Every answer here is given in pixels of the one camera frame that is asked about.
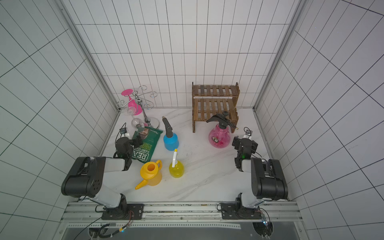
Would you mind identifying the pink pressure sprayer bottle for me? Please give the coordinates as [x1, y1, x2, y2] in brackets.
[206, 111, 238, 149]

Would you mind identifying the blue spray bottle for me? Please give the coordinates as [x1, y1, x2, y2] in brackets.
[162, 116, 179, 152]

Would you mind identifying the yellow spray bottle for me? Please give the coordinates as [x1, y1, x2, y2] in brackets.
[169, 149, 185, 178]

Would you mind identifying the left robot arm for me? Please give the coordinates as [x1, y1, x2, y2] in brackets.
[61, 136, 144, 221]

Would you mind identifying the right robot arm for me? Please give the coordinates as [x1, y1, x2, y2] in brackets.
[218, 136, 289, 225]

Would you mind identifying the yellow watering can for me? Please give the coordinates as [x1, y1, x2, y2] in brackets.
[135, 160, 163, 190]

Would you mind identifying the wooden two-tier shelf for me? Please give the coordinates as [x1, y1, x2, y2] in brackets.
[192, 83, 240, 132]

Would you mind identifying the green snack bag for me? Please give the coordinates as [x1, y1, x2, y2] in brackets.
[132, 127, 163, 164]

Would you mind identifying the clear wine glass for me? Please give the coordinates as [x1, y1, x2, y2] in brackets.
[127, 107, 145, 132]

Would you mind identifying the chrome wine glass rack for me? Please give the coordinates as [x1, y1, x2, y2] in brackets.
[117, 86, 160, 129]

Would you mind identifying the pink wine glass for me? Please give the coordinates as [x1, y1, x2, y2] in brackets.
[120, 89, 143, 116]

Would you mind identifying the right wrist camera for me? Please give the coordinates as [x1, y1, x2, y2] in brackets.
[243, 127, 253, 140]

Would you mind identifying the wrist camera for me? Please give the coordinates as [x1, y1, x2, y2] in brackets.
[243, 127, 253, 140]
[119, 123, 130, 138]

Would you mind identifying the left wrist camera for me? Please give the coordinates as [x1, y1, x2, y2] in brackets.
[119, 123, 130, 138]

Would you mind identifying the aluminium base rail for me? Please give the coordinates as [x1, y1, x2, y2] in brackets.
[60, 201, 303, 229]

